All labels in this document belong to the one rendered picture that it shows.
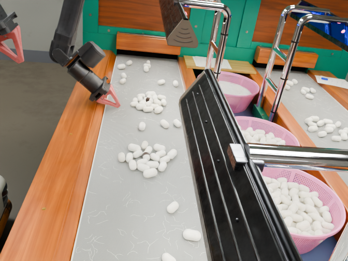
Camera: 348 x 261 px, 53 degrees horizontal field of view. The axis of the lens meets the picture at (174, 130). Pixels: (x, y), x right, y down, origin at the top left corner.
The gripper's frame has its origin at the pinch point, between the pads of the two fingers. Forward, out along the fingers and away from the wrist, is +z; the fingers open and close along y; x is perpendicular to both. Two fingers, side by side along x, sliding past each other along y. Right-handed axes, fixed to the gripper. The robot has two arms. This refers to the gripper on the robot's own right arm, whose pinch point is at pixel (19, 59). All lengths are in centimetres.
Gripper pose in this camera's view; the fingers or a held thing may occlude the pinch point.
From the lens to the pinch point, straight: 88.8
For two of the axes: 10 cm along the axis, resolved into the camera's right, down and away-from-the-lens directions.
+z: 3.4, 7.9, 5.2
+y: -1.3, -5.1, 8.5
